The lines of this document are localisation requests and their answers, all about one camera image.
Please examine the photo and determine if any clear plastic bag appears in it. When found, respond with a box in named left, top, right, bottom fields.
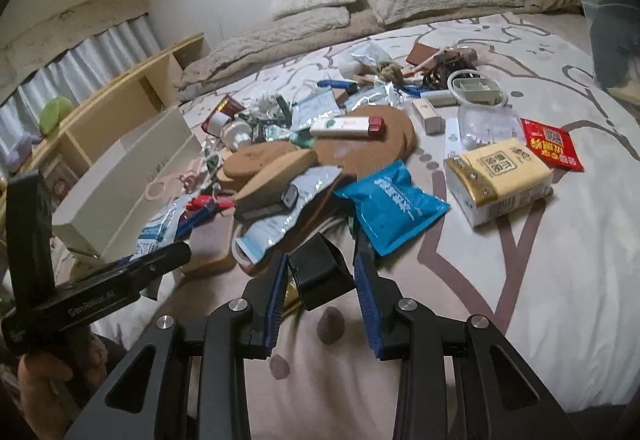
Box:
left=458, top=104, right=525, bottom=150

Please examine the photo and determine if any yellow white tissue pack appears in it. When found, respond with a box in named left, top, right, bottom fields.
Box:
left=444, top=138, right=552, bottom=228

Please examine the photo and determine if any black rectangular lighter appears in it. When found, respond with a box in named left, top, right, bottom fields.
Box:
left=234, top=201, right=295, bottom=223

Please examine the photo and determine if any white shoe box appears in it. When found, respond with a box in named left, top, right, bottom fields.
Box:
left=52, top=108, right=201, bottom=266

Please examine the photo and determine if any green plush toy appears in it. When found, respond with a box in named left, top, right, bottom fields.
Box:
left=39, top=96, right=74, bottom=137

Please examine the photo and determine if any red snack packet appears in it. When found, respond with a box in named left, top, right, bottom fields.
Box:
left=521, top=119, right=584, bottom=171

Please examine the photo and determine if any clear plastic container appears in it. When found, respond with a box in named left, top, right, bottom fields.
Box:
left=580, top=0, right=639, bottom=107

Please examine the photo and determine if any wooden bedside shelf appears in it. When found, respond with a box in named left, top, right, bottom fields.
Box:
left=0, top=32, right=206, bottom=231

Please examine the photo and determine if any wooden boat-shaped piece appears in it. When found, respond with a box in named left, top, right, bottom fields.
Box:
left=233, top=149, right=318, bottom=212

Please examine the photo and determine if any blue metallic lighter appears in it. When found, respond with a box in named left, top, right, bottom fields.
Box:
left=175, top=202, right=217, bottom=241

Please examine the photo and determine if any person's left hand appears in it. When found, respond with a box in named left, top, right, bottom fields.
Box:
left=17, top=335, right=108, bottom=440

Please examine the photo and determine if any blue foil packet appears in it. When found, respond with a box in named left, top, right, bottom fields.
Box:
left=335, top=160, right=450, bottom=256

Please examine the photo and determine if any wooden oval brush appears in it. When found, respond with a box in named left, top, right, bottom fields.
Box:
left=217, top=141, right=297, bottom=189

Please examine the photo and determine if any blue white mask packet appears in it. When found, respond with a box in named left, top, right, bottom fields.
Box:
left=233, top=166, right=342, bottom=265

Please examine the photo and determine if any wooden block with pink pad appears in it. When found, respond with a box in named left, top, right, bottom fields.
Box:
left=181, top=216, right=235, bottom=281

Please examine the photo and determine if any round cork coaster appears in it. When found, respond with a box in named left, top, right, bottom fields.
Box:
left=312, top=106, right=416, bottom=179

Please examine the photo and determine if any small black box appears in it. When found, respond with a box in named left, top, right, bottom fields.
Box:
left=288, top=233, right=355, bottom=311

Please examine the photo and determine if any white blue medicine sachet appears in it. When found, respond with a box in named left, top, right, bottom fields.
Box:
left=131, top=194, right=192, bottom=259

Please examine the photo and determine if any red small box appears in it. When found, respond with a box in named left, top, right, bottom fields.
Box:
left=201, top=95, right=245, bottom=137

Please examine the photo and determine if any pink plastic scissors tool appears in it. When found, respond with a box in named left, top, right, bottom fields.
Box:
left=144, top=157, right=206, bottom=203

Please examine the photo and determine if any beige folded blanket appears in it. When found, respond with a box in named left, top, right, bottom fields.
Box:
left=174, top=7, right=383, bottom=90

